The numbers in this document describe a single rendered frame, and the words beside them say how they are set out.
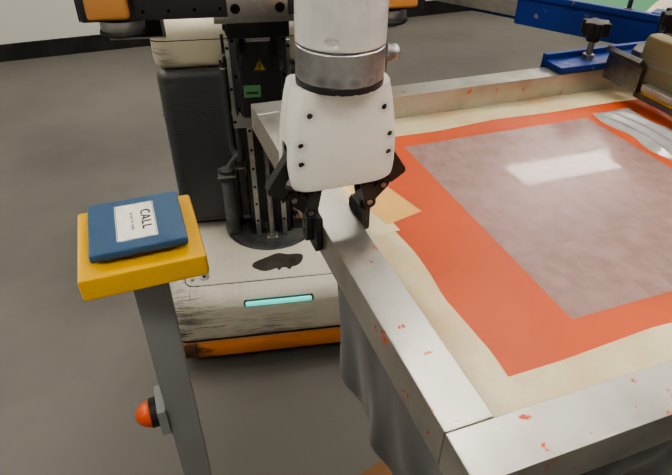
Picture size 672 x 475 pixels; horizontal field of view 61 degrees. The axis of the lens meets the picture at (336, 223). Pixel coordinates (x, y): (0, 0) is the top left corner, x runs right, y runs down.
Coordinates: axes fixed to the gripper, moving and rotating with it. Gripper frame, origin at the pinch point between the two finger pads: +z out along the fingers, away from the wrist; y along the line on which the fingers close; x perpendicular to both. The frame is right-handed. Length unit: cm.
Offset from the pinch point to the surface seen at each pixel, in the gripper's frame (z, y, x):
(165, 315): 16.3, 17.9, -9.9
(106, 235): 3.5, 22.1, -10.1
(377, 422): 39.8, -8.4, -2.8
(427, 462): 32.0, -9.3, 9.5
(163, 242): 3.5, 16.6, -7.0
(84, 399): 101, 45, -76
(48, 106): 102, 63, -292
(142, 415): 34.3, 23.5, -10.8
